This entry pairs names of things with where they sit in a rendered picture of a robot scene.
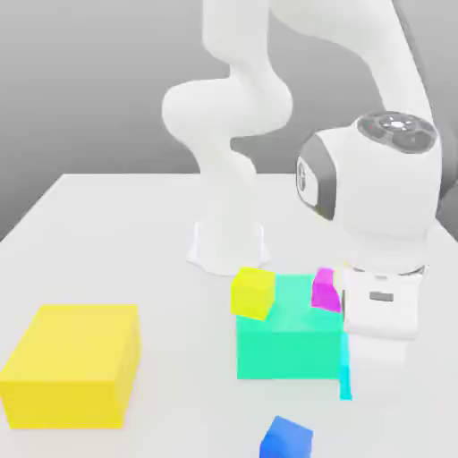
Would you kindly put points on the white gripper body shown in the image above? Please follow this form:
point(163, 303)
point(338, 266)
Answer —
point(379, 315)

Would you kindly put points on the small cyan cube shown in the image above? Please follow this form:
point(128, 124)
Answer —
point(345, 375)

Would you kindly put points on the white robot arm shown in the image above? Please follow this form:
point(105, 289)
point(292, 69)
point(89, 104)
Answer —
point(229, 107)

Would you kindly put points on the small magenta cube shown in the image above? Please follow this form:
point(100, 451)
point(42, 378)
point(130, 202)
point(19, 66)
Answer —
point(325, 291)

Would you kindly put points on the small yellow cube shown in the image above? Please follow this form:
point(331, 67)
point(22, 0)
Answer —
point(252, 295)

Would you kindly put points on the small blue cube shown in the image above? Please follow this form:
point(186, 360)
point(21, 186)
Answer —
point(286, 442)

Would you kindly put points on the large turquoise box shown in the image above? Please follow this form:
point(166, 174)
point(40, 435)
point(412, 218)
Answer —
point(286, 352)

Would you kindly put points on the large yellow box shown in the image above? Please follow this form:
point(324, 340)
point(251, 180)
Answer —
point(68, 357)

